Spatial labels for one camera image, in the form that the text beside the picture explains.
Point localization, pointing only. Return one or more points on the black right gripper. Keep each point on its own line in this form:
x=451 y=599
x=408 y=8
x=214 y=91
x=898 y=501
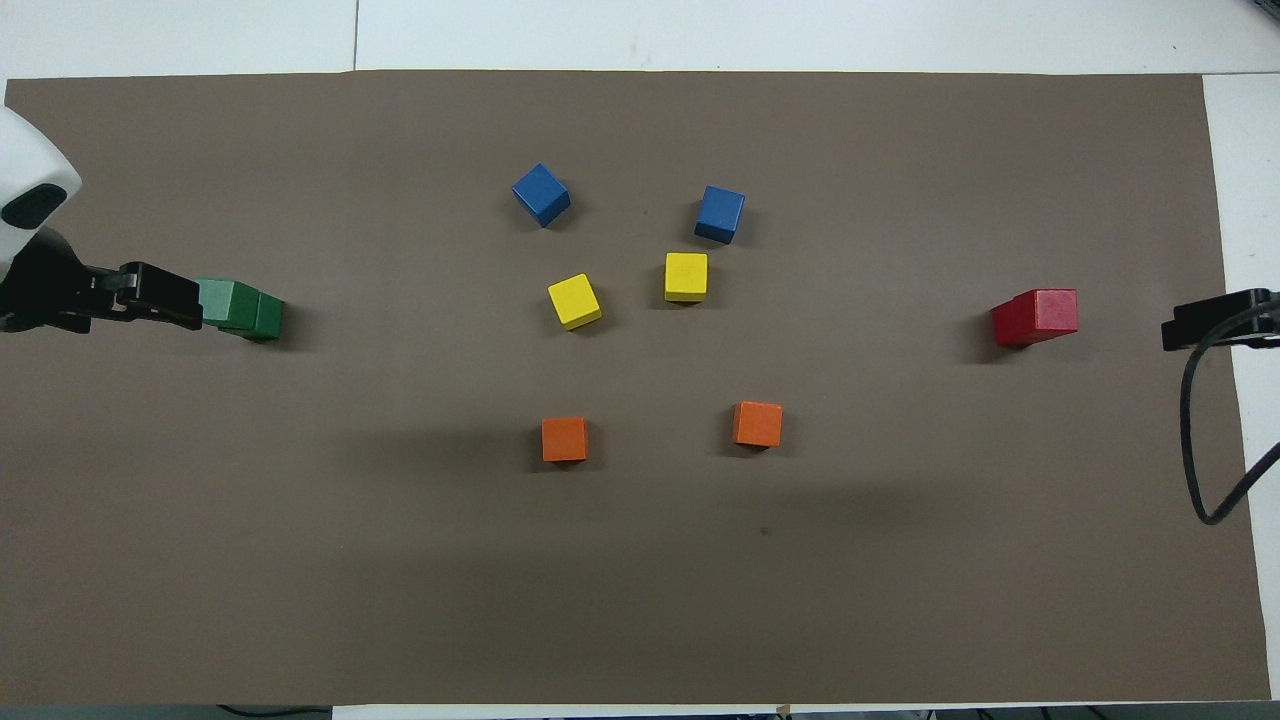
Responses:
x=1270 y=315

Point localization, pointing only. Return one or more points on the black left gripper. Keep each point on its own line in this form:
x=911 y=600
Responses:
x=45 y=295

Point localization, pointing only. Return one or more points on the green wooden cube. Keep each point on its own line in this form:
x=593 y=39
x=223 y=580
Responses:
x=232 y=302
x=268 y=320

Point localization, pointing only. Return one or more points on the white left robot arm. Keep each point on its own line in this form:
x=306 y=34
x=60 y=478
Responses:
x=30 y=160

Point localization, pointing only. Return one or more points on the blue wooden cube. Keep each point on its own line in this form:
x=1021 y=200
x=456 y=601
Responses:
x=541 y=192
x=720 y=212

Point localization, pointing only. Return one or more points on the yellow wooden cube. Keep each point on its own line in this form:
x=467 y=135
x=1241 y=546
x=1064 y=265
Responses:
x=574 y=299
x=686 y=275

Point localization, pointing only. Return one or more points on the orange wooden cube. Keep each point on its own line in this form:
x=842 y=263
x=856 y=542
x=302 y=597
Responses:
x=757 y=423
x=565 y=438

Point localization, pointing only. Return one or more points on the brown paper table mat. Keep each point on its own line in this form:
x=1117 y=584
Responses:
x=640 y=600

